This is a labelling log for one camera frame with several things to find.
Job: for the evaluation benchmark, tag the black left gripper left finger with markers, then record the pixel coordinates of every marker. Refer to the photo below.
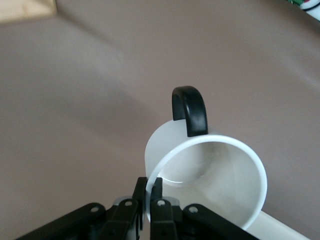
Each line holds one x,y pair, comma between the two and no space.
120,220

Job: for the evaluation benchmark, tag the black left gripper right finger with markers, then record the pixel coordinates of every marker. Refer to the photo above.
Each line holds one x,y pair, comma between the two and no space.
165,220

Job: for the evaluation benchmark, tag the wooden cup rack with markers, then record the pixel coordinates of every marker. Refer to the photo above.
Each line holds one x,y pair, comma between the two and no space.
25,10

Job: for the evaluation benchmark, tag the brown table cover mat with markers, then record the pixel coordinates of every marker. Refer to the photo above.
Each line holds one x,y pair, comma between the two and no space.
75,100

